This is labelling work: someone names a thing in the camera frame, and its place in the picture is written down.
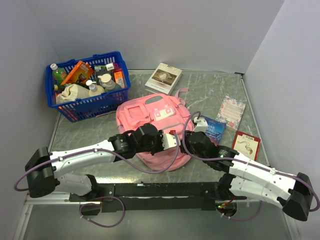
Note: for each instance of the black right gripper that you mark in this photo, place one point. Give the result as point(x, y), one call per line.
point(187, 133)

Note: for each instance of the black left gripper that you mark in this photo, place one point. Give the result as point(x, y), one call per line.
point(161, 144)

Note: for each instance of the pink student backpack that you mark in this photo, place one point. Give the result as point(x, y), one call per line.
point(166, 113)

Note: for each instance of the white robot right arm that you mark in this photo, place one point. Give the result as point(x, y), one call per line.
point(244, 177)

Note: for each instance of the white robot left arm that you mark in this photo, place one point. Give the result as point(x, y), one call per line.
point(47, 172)

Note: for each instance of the beige cloth bag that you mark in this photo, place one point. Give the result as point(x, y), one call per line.
point(71, 93)

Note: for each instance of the blue Jane Eyre book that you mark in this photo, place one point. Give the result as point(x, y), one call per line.
point(215, 129)

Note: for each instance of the floral pink notebook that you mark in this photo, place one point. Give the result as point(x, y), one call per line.
point(231, 112)

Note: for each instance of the red framed card book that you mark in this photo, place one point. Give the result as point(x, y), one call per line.
point(246, 144)

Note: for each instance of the white coffee cover book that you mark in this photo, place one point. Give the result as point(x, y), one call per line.
point(163, 79)

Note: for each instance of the grey pump bottle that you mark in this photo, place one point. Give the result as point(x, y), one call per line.
point(106, 81)

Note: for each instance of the pink carton box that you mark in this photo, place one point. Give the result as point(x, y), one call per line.
point(118, 75)

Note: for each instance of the cream lotion bottle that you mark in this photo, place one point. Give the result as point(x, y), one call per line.
point(94, 88)

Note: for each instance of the black packaged box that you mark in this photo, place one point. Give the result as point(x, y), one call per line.
point(100, 70)

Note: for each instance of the orange snack box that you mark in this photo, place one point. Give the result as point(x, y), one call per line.
point(81, 72)

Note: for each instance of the green drink bottle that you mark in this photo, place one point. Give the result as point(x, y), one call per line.
point(58, 73)

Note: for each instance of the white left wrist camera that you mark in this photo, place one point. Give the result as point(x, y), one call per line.
point(170, 141)

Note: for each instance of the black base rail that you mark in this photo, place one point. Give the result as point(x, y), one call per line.
point(167, 196)

